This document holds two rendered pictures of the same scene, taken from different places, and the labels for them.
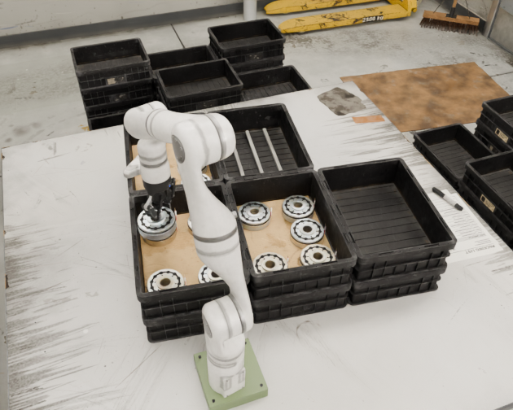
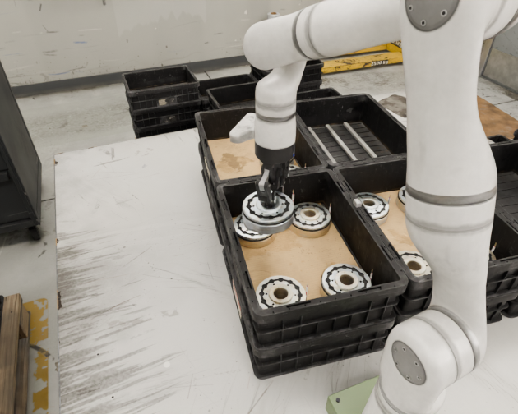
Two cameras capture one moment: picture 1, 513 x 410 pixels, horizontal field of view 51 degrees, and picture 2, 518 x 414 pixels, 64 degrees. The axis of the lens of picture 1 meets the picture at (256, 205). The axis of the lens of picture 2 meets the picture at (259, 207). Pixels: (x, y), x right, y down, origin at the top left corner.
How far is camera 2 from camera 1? 0.72 m
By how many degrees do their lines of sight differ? 4
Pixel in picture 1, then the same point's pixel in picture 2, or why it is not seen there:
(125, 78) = (176, 99)
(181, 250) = (287, 251)
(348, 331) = (517, 353)
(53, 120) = not seen: hidden behind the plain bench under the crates
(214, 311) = (431, 339)
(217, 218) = (487, 154)
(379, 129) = not seen: hidden behind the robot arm
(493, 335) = not seen: outside the picture
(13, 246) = (67, 256)
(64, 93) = (113, 126)
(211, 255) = (458, 232)
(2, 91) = (56, 126)
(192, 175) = (465, 50)
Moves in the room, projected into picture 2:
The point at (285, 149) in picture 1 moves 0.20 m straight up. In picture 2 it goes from (374, 141) to (386, 83)
